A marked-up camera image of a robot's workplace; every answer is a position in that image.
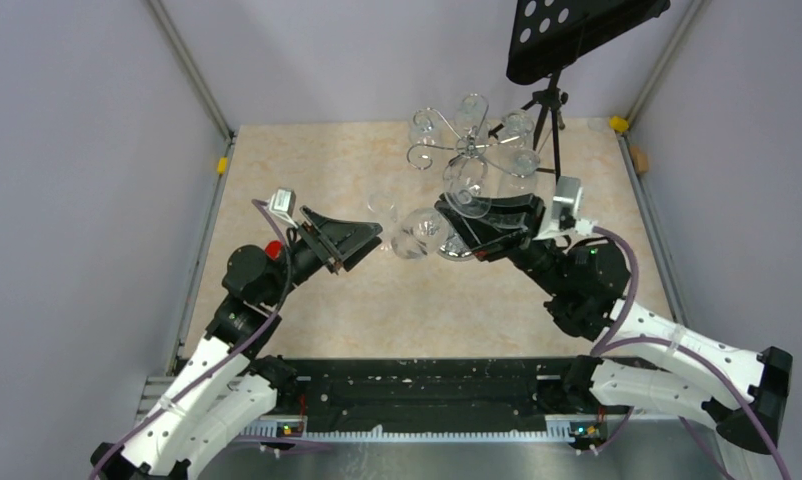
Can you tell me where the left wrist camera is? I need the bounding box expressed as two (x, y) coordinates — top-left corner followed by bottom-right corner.
(268, 187), (296, 216)

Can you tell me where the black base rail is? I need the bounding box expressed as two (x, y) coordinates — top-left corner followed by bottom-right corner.
(216, 356), (664, 439)

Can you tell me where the back right hanging glass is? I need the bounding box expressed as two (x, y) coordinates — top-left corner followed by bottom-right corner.
(497, 109), (535, 149)

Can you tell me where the clear wine glass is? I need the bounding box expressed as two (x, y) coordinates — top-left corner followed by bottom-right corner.
(389, 158), (494, 263)
(367, 191), (399, 252)

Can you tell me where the black music stand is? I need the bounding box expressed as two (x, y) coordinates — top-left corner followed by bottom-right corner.
(506, 0), (671, 178)

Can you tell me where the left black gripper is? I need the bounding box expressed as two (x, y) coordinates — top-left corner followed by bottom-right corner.
(261, 204), (383, 306)

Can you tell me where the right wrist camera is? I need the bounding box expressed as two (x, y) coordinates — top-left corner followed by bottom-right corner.
(551, 175), (583, 236)

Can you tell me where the yellow left edge clip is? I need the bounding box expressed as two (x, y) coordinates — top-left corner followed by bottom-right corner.
(216, 157), (228, 175)

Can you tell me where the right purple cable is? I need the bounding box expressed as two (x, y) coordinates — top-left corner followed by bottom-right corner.
(586, 225), (793, 480)

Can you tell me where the yellow corner clip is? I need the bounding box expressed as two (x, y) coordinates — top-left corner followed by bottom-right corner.
(608, 116), (630, 134)

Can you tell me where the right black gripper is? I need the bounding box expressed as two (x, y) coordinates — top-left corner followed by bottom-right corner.
(437, 193), (572, 297)

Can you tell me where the chrome wine glass rack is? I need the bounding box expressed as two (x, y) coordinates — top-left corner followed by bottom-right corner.
(406, 107), (541, 262)

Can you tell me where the right hanging wine glass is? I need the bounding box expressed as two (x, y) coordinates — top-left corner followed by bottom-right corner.
(496, 149), (540, 198)

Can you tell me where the red yellow toy block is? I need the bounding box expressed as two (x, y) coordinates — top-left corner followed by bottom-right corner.
(264, 240), (284, 260)

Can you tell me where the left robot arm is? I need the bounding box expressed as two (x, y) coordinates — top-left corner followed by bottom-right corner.
(89, 200), (383, 479)

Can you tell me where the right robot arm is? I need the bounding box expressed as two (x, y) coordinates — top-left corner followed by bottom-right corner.
(435, 193), (793, 455)

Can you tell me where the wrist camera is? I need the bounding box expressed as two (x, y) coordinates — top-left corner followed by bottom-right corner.
(551, 175), (583, 236)
(268, 187), (296, 216)

